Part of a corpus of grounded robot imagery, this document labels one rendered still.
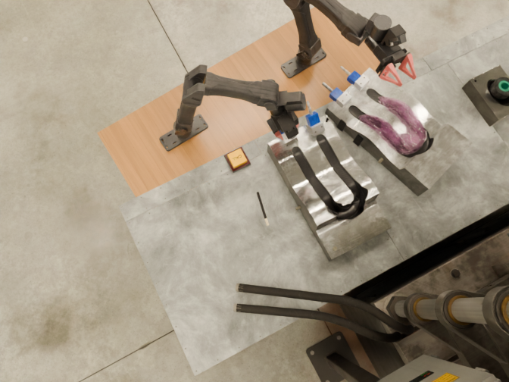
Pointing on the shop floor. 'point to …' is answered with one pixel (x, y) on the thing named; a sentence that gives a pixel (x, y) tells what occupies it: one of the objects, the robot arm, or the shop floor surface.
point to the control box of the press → (335, 351)
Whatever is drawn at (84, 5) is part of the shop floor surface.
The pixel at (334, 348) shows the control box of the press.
